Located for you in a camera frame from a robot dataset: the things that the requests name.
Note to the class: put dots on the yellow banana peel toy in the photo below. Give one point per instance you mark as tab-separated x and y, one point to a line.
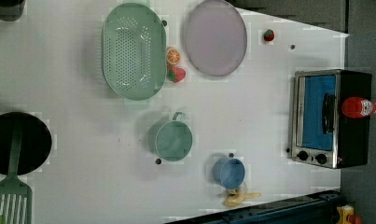
238	196

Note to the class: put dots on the orange slice toy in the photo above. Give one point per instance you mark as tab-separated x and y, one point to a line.
173	56

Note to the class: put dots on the dark blue metal frame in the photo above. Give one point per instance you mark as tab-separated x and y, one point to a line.
316	208

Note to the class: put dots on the yellow red object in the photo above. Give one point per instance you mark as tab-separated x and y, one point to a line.
347	215

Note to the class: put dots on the small red strawberry toy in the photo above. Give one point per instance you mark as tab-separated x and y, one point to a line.
269	35

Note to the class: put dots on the red ketchup bottle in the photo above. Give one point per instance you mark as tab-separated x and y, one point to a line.
358	108

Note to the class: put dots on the green cup with handle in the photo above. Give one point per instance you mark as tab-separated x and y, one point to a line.
171	139

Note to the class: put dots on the green slotted spatula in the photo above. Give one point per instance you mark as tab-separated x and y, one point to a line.
15	195

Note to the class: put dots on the black cylinder cup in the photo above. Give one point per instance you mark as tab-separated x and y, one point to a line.
11	10

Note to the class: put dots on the lilac oval plate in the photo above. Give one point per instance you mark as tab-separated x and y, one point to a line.
215	37

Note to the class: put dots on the pink strawberry toy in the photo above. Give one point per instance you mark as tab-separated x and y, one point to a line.
176	74

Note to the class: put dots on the black toaster oven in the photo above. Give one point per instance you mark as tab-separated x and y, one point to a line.
321	134

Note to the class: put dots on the blue cup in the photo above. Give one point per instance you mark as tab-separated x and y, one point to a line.
229	173

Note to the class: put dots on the green oval colander basket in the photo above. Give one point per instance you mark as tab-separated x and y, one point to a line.
134	51

